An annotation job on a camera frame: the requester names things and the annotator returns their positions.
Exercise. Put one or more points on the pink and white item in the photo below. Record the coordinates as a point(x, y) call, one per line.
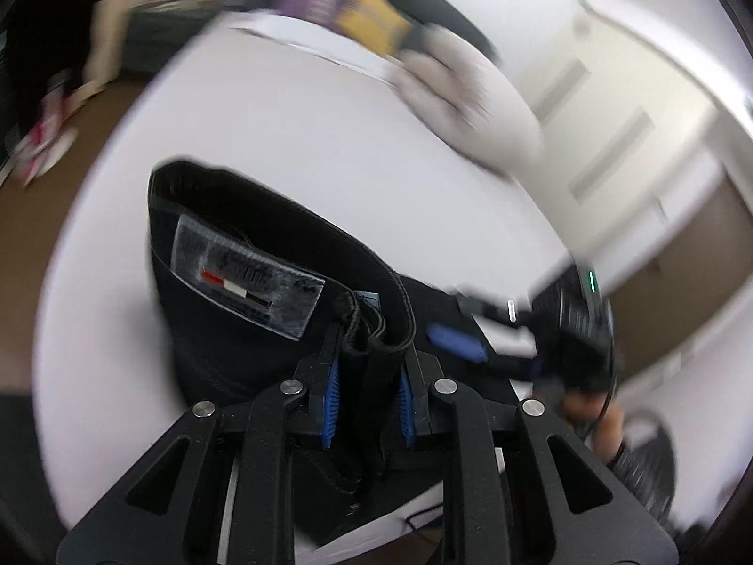
point(44, 129)

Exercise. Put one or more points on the grey nightstand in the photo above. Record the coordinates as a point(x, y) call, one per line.
point(159, 35)

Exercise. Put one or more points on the black pants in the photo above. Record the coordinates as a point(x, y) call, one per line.
point(235, 329)

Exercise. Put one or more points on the bed with white sheet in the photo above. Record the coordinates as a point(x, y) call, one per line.
point(294, 129)

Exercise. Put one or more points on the person's right hand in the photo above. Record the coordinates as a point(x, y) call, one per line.
point(594, 418)

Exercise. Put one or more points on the beige curtain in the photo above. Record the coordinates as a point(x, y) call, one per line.
point(109, 41)

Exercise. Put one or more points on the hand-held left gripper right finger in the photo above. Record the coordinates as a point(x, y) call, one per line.
point(407, 406)

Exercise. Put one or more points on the black hanging coat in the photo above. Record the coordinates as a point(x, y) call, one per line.
point(47, 23)

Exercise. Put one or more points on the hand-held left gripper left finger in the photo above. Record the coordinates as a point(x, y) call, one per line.
point(329, 400)

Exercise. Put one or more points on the white pillow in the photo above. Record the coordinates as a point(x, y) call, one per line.
point(282, 26)

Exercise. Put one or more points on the purple and yellow package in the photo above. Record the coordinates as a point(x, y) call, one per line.
point(370, 17)

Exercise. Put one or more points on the grey padded headboard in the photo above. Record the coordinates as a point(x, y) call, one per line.
point(453, 20)

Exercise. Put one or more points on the white wardrobe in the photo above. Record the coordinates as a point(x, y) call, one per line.
point(617, 70)

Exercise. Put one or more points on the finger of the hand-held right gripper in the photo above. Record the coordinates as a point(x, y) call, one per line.
point(456, 341)
point(488, 306)

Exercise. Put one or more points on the person's right forearm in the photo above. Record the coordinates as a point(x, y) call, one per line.
point(647, 477)

